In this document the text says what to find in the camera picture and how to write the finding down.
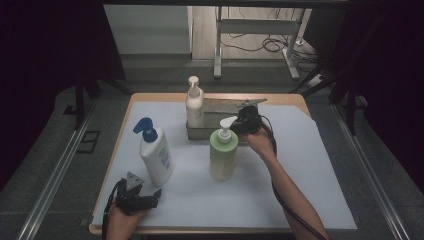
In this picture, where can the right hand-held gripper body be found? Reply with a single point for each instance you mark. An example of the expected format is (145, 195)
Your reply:
(251, 120)

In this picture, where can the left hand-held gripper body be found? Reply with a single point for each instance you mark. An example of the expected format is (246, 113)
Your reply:
(130, 200)

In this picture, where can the metal mesh basket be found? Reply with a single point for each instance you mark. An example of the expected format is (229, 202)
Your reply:
(213, 121)

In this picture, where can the green bottle with white pump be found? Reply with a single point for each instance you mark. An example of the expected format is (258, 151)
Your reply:
(223, 156)

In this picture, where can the white bottle with blue pump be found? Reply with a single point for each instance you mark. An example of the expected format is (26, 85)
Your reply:
(156, 156)

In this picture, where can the cream pump bottle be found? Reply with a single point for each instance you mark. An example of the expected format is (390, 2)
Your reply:
(195, 106)

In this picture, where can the person's left hand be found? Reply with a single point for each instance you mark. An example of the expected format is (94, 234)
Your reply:
(121, 225)

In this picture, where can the person's right hand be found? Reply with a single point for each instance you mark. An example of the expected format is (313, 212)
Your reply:
(261, 145)

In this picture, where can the white power strip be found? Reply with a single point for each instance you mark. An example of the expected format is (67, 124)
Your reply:
(315, 80)

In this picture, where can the black metal stand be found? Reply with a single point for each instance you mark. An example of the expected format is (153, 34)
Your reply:
(350, 106)
(79, 100)

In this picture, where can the white cabinet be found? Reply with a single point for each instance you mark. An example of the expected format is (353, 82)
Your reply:
(150, 30)

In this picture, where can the dark curtain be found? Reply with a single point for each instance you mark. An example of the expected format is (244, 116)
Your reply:
(393, 83)
(40, 66)

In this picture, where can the aluminium rail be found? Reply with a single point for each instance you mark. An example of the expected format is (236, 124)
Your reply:
(55, 173)
(370, 173)

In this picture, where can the white desk frame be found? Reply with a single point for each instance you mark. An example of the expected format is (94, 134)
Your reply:
(256, 26)

